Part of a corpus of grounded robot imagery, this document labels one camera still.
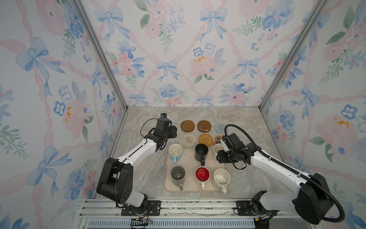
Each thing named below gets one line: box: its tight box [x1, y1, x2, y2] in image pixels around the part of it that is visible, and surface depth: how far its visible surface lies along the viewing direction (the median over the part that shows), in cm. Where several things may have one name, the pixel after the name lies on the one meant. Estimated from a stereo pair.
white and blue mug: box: [168, 143, 183, 165], surface depth 87 cm
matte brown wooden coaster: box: [180, 119, 195, 133], surface depth 111 cm
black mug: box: [194, 143, 209, 167], surface depth 88 cm
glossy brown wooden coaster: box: [197, 120, 212, 133], surface depth 109 cm
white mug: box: [213, 168, 231, 195], surface depth 79 cm
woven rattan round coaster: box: [198, 133, 214, 147], surface depth 102 cm
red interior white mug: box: [194, 166, 211, 191], surface depth 80 cm
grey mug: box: [170, 166, 186, 191], surface depth 77 cm
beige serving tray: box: [163, 148, 231, 192], surface depth 83 cm
